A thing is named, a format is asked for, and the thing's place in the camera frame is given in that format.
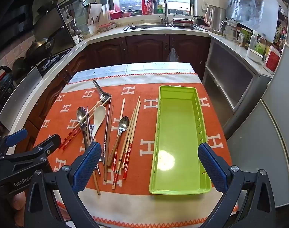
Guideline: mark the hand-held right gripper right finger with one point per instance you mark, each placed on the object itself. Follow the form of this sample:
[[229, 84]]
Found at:
[[212, 166]]

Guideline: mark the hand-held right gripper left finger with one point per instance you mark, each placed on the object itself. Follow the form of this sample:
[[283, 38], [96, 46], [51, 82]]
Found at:
[[87, 163]]

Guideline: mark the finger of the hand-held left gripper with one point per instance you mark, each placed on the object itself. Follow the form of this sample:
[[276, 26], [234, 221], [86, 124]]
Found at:
[[15, 136], [48, 146]]

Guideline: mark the green plastic tray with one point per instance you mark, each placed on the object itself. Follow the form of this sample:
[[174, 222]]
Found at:
[[175, 135]]

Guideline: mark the white ceramic spoon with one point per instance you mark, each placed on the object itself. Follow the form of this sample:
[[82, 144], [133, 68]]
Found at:
[[99, 116]]

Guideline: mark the person's left hand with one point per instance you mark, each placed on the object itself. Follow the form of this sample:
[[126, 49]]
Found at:
[[19, 200]]

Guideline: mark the brown wooden chopstick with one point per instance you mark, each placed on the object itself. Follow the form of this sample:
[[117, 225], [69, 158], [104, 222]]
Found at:
[[109, 142], [96, 185]]

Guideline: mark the long metal spoon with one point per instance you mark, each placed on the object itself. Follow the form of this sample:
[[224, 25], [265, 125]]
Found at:
[[81, 114]]

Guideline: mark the black red bag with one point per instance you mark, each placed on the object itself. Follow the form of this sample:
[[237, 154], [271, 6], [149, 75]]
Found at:
[[4, 87]]

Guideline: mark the dark metal soup spoon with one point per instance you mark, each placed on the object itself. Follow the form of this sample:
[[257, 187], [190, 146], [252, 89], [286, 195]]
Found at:
[[96, 87]]

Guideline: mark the gas stove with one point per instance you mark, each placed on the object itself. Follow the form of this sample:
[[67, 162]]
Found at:
[[54, 60]]

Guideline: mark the orange patterned blanket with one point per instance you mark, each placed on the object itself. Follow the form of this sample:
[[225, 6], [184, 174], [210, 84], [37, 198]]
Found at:
[[139, 90]]

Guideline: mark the black wok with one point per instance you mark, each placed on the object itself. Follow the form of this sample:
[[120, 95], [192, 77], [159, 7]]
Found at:
[[38, 48]]

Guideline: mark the pale checked tablecloth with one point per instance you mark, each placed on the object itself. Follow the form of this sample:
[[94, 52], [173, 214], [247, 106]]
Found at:
[[135, 67]]

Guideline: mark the small plastic bag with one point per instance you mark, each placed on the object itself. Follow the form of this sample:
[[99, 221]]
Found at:
[[172, 55]]

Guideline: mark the white bowl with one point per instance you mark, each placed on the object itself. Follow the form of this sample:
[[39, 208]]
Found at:
[[253, 55]]

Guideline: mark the red label jar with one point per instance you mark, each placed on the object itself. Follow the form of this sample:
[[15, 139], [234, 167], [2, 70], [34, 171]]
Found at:
[[272, 59]]

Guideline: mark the small glass jar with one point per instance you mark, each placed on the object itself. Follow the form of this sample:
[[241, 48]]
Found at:
[[240, 40]]

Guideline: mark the yellow oil bottle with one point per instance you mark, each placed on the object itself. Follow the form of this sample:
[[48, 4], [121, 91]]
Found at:
[[261, 46]]

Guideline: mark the white cap plastic bottle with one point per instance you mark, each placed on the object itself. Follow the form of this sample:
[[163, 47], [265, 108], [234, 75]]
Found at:
[[253, 41]]

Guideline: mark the green box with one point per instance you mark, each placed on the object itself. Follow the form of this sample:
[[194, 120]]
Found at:
[[246, 34]]

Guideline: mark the glass teapot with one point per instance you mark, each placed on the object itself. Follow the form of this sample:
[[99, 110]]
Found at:
[[230, 29]]

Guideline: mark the white cutting board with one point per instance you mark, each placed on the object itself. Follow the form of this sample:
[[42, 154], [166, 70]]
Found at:
[[94, 11]]

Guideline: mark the stack of metal dishes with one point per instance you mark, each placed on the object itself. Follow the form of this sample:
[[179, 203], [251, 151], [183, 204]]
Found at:
[[182, 22]]

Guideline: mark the red bowl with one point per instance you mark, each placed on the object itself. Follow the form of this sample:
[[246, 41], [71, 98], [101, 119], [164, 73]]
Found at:
[[115, 15]]

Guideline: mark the steel kitchen sink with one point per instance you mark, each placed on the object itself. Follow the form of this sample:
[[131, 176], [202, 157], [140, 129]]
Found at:
[[146, 26]]

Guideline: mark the steel electric kettle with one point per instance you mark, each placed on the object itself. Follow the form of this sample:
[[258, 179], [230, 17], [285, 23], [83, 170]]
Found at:
[[218, 16]]

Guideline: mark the steel kitchen faucet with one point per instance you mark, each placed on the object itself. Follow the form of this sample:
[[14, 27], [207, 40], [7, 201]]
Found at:
[[166, 11]]

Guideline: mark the green bottle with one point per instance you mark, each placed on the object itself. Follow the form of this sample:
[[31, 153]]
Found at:
[[160, 9]]

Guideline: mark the hanging clear plastic bag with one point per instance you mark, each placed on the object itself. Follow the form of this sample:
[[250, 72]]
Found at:
[[246, 2]]

